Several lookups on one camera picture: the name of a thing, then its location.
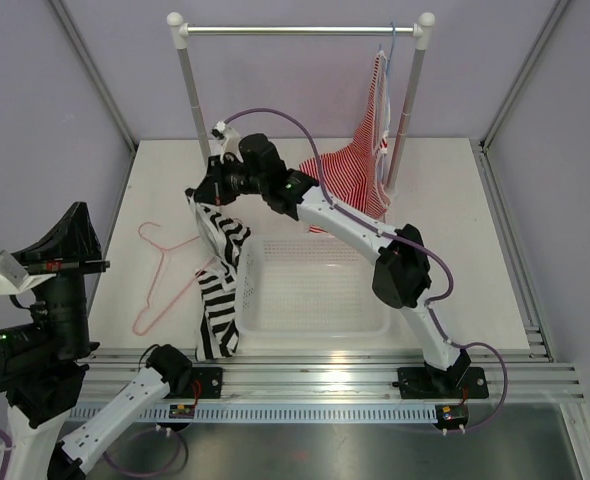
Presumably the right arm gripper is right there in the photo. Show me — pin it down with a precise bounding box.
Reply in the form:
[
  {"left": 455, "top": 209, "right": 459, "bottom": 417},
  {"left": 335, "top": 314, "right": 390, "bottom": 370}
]
[{"left": 193, "top": 154, "right": 268, "bottom": 207}]

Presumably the white metal clothes rack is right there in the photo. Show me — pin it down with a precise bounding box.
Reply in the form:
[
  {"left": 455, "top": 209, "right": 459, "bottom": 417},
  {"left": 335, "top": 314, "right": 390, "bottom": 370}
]
[{"left": 166, "top": 12, "right": 436, "bottom": 192}]

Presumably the red white striped tank top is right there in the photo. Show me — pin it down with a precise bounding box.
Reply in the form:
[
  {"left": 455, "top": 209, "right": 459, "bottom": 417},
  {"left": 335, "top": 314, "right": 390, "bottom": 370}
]
[{"left": 320, "top": 51, "right": 390, "bottom": 220}]

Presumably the blue wire hanger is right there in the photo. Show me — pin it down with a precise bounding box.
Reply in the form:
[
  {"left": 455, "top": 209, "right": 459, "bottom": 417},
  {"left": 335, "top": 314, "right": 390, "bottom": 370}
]
[{"left": 378, "top": 19, "right": 414, "bottom": 186}]

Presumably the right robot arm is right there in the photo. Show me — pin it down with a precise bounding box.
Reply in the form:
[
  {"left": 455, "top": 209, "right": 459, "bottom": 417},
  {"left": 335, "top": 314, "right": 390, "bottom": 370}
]
[{"left": 185, "top": 124, "right": 471, "bottom": 396}]

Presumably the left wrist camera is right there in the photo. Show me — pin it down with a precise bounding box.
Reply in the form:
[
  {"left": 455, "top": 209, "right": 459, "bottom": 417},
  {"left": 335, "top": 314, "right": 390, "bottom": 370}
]
[{"left": 0, "top": 250, "right": 47, "bottom": 295}]

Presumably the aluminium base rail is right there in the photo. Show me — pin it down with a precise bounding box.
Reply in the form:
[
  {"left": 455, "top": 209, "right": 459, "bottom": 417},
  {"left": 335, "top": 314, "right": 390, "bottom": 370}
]
[{"left": 80, "top": 350, "right": 585, "bottom": 403}]

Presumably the white plastic laundry basket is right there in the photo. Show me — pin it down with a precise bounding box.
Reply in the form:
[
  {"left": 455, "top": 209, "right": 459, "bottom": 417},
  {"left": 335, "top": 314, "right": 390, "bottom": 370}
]
[{"left": 235, "top": 234, "right": 390, "bottom": 339}]

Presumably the pink wire hanger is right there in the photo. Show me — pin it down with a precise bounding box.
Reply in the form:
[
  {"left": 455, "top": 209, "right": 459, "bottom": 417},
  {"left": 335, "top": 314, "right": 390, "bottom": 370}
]
[{"left": 132, "top": 222, "right": 204, "bottom": 337}]

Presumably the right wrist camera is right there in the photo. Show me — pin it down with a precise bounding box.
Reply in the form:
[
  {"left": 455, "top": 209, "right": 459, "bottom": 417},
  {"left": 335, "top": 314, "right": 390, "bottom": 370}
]
[{"left": 211, "top": 121, "right": 241, "bottom": 156}]

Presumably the white slotted cable duct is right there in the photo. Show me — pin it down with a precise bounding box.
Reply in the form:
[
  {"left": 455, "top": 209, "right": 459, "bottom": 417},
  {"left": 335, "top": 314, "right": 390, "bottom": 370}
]
[{"left": 137, "top": 402, "right": 437, "bottom": 424}]

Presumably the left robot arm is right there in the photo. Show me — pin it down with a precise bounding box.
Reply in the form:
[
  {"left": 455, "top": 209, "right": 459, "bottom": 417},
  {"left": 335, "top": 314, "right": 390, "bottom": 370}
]
[{"left": 0, "top": 202, "right": 192, "bottom": 479}]

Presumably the black white striped tank top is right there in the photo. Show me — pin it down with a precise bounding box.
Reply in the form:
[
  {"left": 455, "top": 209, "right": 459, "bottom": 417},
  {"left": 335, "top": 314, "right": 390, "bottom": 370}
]
[{"left": 185, "top": 188, "right": 251, "bottom": 361}]

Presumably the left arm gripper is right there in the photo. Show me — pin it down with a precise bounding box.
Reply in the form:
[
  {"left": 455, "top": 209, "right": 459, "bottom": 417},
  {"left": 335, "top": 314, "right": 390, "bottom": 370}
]
[{"left": 15, "top": 199, "right": 112, "bottom": 360}]

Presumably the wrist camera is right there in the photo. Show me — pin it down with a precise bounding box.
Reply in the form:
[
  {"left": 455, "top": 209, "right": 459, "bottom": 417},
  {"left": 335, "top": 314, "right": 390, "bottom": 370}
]
[
  {"left": 211, "top": 121, "right": 241, "bottom": 156},
  {"left": 0, "top": 250, "right": 47, "bottom": 295}
]

